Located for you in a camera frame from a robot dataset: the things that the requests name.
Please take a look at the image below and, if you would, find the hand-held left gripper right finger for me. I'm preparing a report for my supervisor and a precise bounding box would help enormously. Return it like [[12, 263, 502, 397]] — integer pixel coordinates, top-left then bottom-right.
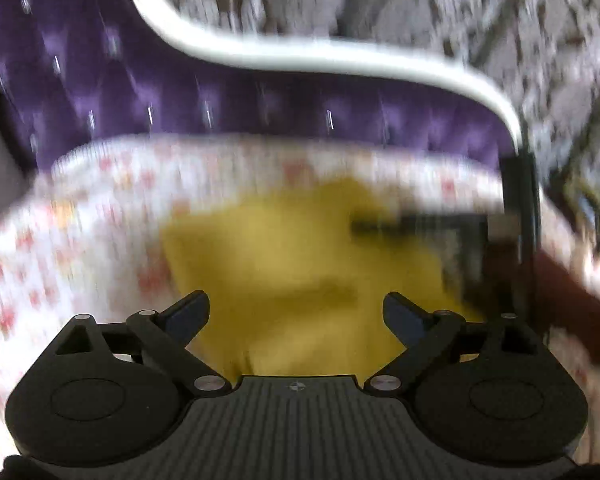
[[362, 291, 547, 395]]

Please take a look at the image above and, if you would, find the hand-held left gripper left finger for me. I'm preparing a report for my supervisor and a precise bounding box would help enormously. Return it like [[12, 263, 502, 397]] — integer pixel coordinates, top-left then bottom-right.
[[54, 290, 234, 397]]

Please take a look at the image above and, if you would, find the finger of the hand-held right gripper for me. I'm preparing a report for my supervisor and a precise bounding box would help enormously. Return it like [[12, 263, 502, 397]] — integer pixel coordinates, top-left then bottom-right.
[[351, 214, 488, 237]]

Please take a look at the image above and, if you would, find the yellow small garment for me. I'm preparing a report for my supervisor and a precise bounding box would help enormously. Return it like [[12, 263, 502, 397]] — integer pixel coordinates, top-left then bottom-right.
[[160, 175, 487, 379]]

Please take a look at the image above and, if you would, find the floral bed sheet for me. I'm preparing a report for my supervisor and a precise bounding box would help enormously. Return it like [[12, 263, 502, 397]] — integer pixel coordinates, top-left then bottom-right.
[[0, 132, 600, 467]]

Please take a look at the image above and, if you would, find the damask patterned curtain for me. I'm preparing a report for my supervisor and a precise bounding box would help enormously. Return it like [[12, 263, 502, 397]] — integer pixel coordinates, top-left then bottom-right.
[[150, 0, 600, 221]]

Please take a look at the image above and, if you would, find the purple tufted headboard white frame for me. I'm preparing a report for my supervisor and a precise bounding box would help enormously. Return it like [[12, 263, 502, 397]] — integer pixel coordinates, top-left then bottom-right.
[[0, 0, 527, 177]]

